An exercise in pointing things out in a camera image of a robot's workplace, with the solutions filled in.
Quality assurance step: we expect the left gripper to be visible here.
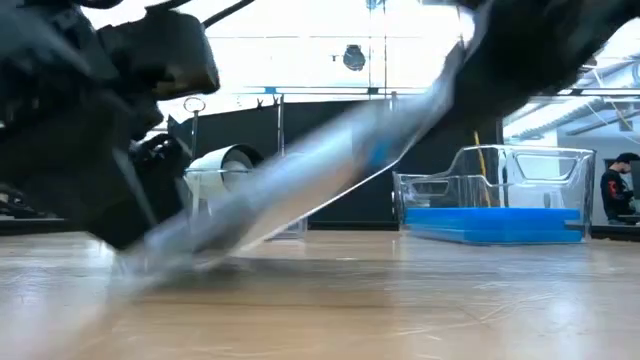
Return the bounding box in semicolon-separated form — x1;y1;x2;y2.
0;78;195;252

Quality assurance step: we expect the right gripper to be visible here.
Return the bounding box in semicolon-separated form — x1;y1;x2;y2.
448;0;592;122

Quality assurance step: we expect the black-tray clear jewel case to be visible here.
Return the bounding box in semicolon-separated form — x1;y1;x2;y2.
113;43;470;285

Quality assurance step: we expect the clear plastic bin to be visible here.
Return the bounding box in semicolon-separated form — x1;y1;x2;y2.
391;144;598;247
183;149;310;242

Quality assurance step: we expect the person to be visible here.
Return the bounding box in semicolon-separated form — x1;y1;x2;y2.
598;151;640;225

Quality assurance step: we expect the black partition panel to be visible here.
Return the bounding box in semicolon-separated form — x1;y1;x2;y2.
166;98;505;232

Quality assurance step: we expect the yellow cable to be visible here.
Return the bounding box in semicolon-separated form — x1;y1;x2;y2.
471;129;495;209

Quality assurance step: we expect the thin metal ring stand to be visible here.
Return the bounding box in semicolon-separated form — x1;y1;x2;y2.
181;95;207;147

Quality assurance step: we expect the black ceiling camera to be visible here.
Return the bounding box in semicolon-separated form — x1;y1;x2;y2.
341;43;367;73

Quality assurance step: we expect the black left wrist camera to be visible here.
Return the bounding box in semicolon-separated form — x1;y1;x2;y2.
96;8;222;102

